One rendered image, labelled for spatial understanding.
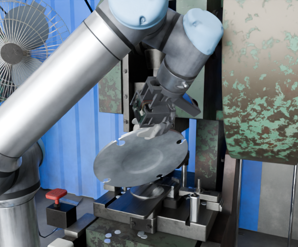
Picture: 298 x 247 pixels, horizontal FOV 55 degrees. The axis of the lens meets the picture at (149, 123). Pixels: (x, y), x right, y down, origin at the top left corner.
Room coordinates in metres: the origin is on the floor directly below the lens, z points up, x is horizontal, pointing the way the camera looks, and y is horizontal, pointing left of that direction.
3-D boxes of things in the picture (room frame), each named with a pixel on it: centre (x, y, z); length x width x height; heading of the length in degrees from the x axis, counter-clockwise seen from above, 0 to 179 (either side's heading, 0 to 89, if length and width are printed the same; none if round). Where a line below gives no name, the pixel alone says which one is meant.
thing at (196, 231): (1.10, -0.04, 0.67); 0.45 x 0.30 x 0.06; 67
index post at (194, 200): (0.91, -0.16, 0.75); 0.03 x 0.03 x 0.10; 67
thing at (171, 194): (1.09, -0.04, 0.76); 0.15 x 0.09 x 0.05; 67
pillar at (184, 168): (1.12, -0.14, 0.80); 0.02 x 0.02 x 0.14
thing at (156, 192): (0.93, 0.02, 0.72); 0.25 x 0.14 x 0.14; 157
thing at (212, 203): (1.03, -0.20, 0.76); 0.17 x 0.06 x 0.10; 67
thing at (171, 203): (1.10, -0.05, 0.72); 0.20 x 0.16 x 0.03; 67
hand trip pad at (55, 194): (1.02, 0.35, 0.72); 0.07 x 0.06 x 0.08; 157
